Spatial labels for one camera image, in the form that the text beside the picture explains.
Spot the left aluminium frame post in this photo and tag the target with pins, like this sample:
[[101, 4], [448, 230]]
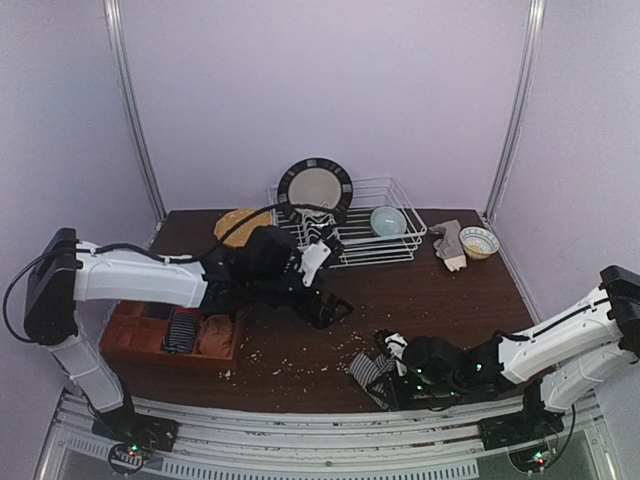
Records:
[[116, 34]]

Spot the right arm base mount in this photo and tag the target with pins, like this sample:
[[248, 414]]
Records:
[[528, 430]]

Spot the navy striped rolled underwear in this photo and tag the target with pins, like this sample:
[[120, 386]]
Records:
[[181, 334]]

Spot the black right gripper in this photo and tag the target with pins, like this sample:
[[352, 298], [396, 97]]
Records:
[[391, 370]]

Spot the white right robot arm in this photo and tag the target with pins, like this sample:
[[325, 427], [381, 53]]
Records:
[[561, 358]]

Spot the brown rolled underwear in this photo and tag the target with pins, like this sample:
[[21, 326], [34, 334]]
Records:
[[215, 336]]

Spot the aluminium front rail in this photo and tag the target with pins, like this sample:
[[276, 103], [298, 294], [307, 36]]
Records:
[[226, 444]]

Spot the white wire dish rack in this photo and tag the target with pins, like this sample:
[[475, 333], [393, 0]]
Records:
[[361, 245]]

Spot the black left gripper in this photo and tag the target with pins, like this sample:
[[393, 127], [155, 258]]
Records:
[[316, 308]]

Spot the light blue bowl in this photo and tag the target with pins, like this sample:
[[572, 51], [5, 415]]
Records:
[[387, 221]]

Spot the yellow patterned white bowl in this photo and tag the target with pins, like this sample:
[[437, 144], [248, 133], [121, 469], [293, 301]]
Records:
[[478, 243]]

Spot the brown wooden organizer box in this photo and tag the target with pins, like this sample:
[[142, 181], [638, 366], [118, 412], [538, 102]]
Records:
[[136, 331]]

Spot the grey beige sock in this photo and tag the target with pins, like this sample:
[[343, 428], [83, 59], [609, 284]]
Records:
[[447, 244]]

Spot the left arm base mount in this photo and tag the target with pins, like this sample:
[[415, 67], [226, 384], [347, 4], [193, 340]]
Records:
[[137, 437]]

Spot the black rimmed grey plate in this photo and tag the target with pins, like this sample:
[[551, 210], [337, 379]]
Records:
[[315, 186]]

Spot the aluminium frame post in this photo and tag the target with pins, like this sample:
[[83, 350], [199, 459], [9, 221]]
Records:
[[116, 34], [529, 55]]

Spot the right aluminium frame post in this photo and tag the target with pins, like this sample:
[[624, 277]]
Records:
[[529, 55]]

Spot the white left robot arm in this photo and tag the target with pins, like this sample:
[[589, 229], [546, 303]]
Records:
[[70, 271]]

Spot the grey striped boxer underwear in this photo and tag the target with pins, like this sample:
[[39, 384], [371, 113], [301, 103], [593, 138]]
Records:
[[372, 372]]

